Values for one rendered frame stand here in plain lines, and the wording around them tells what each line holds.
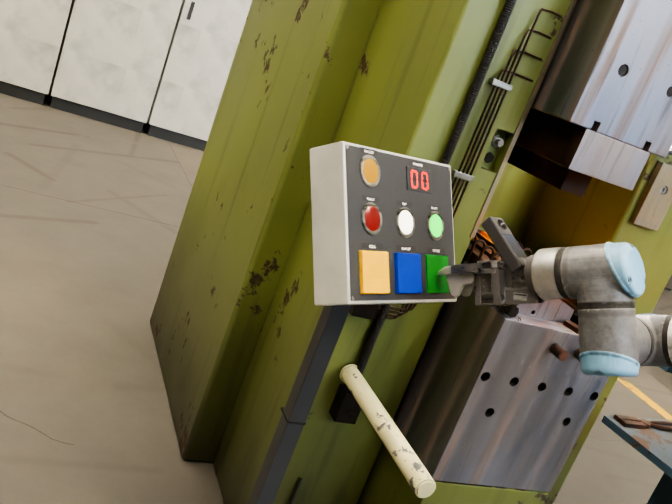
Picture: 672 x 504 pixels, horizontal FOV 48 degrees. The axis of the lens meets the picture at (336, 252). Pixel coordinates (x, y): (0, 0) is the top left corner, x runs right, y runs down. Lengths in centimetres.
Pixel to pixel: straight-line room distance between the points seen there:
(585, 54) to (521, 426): 89
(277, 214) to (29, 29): 474
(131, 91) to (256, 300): 468
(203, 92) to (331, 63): 479
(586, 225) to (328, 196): 105
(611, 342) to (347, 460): 96
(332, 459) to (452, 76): 101
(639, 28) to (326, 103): 81
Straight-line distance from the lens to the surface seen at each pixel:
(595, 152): 178
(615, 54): 175
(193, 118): 683
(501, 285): 137
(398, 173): 140
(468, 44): 171
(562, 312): 191
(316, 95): 206
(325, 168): 131
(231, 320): 223
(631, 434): 208
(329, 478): 205
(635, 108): 182
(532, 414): 194
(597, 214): 216
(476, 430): 187
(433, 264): 146
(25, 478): 225
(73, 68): 668
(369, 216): 131
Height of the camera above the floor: 136
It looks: 15 degrees down
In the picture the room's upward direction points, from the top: 21 degrees clockwise
